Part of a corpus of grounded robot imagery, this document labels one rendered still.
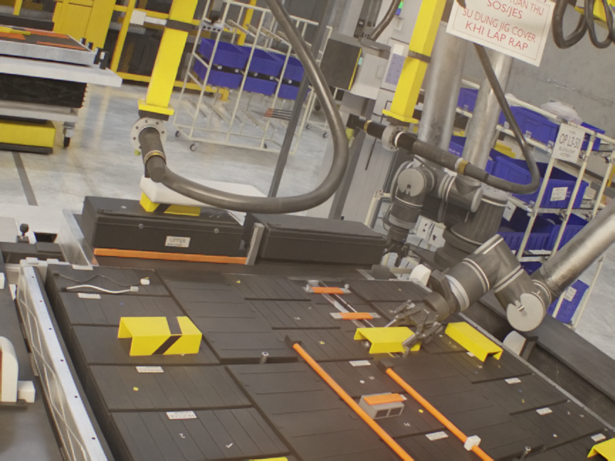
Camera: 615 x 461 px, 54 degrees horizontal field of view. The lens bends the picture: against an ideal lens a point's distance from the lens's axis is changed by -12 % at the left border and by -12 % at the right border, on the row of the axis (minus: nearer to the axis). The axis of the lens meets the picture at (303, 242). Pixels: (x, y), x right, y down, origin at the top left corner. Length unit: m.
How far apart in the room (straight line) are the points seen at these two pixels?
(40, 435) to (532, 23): 1.77
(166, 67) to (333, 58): 2.80
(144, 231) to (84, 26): 9.47
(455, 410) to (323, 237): 0.77
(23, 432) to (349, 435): 0.60
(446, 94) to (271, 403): 1.65
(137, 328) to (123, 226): 0.47
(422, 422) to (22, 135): 5.26
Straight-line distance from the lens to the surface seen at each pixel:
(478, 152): 2.53
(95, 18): 11.10
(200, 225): 1.78
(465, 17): 2.05
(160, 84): 1.50
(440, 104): 2.63
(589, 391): 2.31
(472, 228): 2.73
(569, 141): 4.12
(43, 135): 6.22
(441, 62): 2.57
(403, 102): 1.99
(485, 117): 2.50
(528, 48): 2.13
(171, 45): 1.49
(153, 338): 1.29
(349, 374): 1.45
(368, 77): 4.35
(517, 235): 4.25
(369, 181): 5.62
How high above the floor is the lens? 1.66
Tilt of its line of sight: 18 degrees down
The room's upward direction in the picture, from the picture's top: 17 degrees clockwise
